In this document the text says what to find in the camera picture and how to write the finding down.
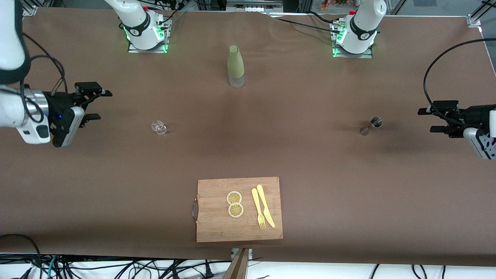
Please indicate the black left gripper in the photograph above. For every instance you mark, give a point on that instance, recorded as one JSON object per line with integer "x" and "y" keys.
{"x": 473, "y": 115}

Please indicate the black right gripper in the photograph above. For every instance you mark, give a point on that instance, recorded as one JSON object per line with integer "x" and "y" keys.
{"x": 59, "y": 104}

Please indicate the steel jigger measuring cup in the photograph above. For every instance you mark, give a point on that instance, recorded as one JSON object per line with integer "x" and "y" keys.
{"x": 375, "y": 122}

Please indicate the clear glass cup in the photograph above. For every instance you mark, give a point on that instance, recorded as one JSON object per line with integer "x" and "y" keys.
{"x": 159, "y": 128}

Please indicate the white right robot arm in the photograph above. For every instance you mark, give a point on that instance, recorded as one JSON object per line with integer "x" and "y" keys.
{"x": 9, "y": 38}

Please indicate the brown table mat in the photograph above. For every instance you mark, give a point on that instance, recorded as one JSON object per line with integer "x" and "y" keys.
{"x": 116, "y": 193}

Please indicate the green sleeved glass bottle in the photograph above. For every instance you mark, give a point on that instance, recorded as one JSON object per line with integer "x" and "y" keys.
{"x": 235, "y": 66}

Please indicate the lemon slice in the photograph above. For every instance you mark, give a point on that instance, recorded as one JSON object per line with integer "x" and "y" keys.
{"x": 234, "y": 197}
{"x": 235, "y": 210}

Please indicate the wooden cutting board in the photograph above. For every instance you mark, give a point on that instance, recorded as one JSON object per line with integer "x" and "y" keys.
{"x": 217, "y": 224}

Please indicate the grey power strip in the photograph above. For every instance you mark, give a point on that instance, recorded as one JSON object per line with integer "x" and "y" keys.
{"x": 252, "y": 7}

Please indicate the yellow plastic fork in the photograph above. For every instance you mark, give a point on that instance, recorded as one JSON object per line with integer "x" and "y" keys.
{"x": 257, "y": 205}

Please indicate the yellow plastic knife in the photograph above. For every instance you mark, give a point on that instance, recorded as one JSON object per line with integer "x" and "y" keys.
{"x": 267, "y": 213}

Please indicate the white side table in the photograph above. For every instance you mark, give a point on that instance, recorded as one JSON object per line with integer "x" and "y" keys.
{"x": 310, "y": 272}

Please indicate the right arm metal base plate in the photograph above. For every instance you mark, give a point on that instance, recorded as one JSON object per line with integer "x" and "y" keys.
{"x": 133, "y": 49}

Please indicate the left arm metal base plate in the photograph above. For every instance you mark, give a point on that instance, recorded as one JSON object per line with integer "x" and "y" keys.
{"x": 368, "y": 56}

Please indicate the aluminium corner bracket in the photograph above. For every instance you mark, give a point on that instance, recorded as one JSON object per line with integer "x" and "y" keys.
{"x": 30, "y": 10}
{"x": 474, "y": 21}

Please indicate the metal post foot bracket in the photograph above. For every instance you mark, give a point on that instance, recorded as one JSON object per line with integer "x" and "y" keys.
{"x": 248, "y": 252}

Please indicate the aluminium profile post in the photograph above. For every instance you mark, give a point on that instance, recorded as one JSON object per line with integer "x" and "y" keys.
{"x": 239, "y": 267}

